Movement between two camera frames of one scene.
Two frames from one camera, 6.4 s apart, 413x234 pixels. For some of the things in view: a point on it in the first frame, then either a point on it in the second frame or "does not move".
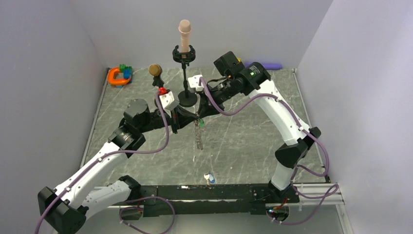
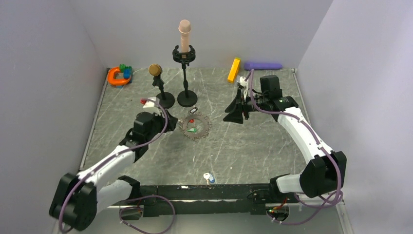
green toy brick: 122,67 does not move
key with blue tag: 209,178 does not move
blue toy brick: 127,73 does not move
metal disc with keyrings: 198,133 → 189,135
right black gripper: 207,107 → 240,105
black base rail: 158,201 does not move
